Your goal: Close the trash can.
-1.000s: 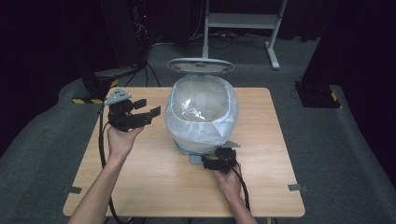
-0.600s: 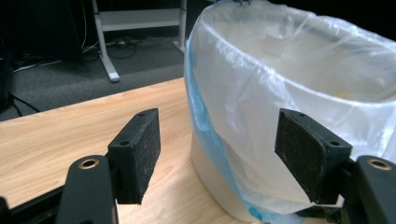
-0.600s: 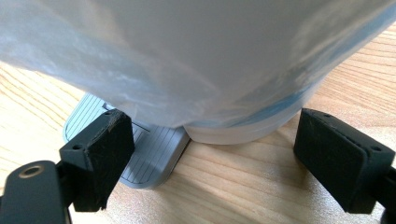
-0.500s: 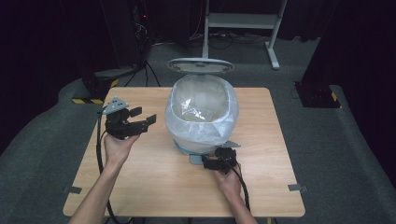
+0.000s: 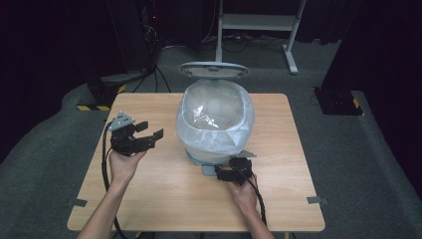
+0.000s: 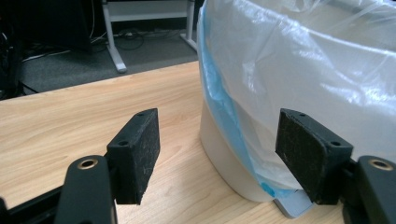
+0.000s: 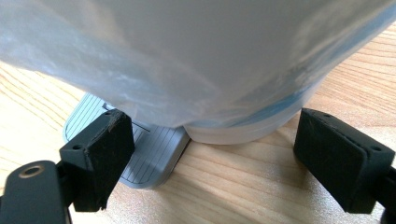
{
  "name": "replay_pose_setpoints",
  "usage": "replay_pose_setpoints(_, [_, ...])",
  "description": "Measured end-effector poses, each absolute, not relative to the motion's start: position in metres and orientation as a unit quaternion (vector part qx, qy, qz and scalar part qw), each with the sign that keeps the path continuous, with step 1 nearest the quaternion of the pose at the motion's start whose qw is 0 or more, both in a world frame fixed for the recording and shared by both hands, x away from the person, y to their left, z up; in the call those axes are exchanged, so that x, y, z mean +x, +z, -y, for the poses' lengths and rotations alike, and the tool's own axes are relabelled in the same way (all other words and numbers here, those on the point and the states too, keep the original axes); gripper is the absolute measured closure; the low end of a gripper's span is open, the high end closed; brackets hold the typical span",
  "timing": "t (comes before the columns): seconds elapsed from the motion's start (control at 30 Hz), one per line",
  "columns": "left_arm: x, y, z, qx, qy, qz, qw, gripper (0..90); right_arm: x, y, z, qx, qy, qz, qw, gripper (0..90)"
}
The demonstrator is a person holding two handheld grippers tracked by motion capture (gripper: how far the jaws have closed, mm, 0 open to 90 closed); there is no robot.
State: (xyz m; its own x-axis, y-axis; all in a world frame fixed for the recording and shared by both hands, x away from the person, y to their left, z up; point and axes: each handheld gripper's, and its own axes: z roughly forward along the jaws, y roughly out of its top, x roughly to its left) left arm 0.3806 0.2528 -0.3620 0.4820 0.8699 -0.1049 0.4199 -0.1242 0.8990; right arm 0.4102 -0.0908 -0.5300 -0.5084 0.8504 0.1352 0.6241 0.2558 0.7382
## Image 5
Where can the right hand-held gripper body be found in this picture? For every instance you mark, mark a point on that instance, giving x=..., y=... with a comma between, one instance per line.
x=242, y=169

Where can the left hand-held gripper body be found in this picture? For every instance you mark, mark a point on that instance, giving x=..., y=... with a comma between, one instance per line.
x=127, y=142

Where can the clear plastic liner bag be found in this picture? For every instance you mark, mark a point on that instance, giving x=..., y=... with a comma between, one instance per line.
x=212, y=141

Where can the white grey pedal trash can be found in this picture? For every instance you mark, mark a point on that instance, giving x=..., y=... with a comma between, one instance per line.
x=212, y=70

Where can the person's left hand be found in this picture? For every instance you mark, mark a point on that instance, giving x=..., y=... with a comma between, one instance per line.
x=122, y=169

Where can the person's right hand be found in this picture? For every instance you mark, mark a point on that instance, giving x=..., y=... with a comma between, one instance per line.
x=247, y=197

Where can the black striped stand base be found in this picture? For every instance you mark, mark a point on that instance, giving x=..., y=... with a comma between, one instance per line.
x=103, y=94
x=338, y=101

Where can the grey tape piece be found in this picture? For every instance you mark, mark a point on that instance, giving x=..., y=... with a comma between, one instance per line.
x=316, y=200
x=77, y=202

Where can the dark equipment rack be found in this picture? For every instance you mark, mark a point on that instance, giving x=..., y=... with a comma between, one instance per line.
x=151, y=30

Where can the white metal stand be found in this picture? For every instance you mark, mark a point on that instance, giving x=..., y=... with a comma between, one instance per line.
x=258, y=22

